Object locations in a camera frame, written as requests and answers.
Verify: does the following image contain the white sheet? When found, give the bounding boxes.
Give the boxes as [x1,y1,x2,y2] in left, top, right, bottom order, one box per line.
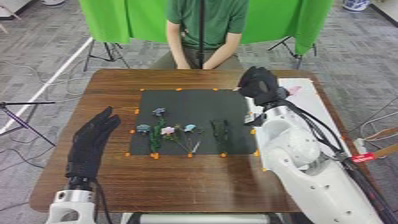
[246,77,358,173]

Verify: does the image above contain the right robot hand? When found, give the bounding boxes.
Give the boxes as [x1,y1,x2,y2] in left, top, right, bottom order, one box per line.
[233,65,292,107]

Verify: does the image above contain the black tripod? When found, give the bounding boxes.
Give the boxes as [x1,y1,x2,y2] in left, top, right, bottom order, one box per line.
[0,101,59,148]

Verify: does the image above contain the dark blue flower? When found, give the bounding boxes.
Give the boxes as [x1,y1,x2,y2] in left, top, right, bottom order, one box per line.
[152,107,169,153]

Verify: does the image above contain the dark mat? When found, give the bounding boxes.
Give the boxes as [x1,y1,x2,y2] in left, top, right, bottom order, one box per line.
[129,89,262,157]

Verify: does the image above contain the pale grey bar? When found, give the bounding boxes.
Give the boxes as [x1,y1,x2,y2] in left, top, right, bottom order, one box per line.
[127,213,288,224]

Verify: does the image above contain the black stand pole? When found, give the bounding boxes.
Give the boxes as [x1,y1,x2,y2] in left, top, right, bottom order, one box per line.
[196,0,209,68]

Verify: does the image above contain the green sprig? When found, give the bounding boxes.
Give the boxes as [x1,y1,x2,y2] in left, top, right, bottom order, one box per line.
[221,119,235,154]
[210,119,225,154]

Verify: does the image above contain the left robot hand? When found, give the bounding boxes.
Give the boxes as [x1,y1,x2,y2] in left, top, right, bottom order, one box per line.
[65,106,123,181]

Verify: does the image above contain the blue and white vase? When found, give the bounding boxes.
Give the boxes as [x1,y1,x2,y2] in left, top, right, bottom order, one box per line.
[342,0,374,13]

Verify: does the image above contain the pink flower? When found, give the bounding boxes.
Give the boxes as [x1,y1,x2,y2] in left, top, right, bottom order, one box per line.
[287,85,304,96]
[161,126,196,154]

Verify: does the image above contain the light blue flower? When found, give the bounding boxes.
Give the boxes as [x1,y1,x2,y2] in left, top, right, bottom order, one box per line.
[182,123,205,153]

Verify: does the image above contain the person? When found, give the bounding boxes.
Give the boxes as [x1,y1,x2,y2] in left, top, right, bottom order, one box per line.
[164,0,251,71]

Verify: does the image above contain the black stand legs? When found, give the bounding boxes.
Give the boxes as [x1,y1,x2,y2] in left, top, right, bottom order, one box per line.
[82,39,134,73]
[265,34,322,70]

